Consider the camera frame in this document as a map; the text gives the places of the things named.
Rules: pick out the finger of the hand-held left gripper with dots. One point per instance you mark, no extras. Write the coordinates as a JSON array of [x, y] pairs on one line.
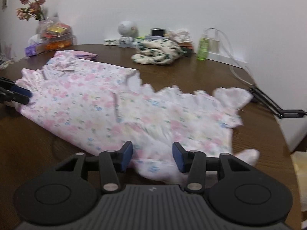
[[14, 97], [22, 92]]

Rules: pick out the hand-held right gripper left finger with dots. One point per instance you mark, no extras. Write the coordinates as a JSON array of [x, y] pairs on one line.
[[128, 155]]

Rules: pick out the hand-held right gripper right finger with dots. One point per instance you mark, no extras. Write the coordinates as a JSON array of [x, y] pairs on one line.
[[178, 157]]

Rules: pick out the pink floral garment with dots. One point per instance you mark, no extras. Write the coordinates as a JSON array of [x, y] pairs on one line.
[[96, 105]]

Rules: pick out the purple tissue pack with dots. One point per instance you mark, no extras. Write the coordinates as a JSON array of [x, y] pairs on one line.
[[33, 50]]

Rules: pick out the white plastic bag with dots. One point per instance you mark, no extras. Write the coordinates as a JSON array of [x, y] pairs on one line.
[[34, 39]]

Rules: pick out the clear box with orange contents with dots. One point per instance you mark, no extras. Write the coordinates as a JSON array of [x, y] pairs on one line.
[[56, 45]]

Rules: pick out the clear box of colourful packets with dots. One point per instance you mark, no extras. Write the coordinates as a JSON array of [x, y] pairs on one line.
[[57, 31]]

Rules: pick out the pastel blue pink garment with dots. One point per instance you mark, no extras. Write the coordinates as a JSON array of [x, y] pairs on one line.
[[84, 55]]

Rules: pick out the crumpled clear plastic bag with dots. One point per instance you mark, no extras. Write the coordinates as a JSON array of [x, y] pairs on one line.
[[46, 24]]

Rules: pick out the dried rose bouquet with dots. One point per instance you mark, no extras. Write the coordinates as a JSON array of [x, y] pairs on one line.
[[31, 6]]

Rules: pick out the small white adapter strip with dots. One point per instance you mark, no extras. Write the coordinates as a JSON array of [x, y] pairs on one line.
[[111, 42]]

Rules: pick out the dark green box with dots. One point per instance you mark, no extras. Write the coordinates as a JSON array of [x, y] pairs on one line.
[[187, 52]]

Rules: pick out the cream green print garment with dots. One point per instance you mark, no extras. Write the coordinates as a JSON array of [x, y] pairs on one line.
[[156, 51]]

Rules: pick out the white power strip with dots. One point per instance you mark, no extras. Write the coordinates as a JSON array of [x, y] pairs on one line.
[[225, 58]]

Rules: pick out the red flat box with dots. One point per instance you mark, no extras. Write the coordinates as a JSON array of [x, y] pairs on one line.
[[186, 45]]

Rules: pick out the green spray bottle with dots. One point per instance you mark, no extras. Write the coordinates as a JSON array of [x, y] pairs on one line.
[[203, 46]]

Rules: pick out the white teal small box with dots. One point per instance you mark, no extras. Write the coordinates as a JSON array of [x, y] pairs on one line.
[[135, 42]]

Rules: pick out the white charger plug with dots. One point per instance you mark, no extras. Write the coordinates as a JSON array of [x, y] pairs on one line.
[[214, 45]]

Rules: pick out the green flat box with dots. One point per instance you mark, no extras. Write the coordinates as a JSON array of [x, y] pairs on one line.
[[141, 37]]

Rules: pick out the grey tin box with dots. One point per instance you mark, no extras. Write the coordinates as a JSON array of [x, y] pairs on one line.
[[153, 37]]

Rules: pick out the white robot-shaped speaker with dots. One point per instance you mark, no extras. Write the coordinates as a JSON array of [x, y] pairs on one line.
[[126, 28]]

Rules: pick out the crumpled white tissue paper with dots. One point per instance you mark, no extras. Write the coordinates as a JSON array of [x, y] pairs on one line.
[[179, 35]]

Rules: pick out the black box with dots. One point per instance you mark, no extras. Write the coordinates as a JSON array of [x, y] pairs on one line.
[[158, 32]]

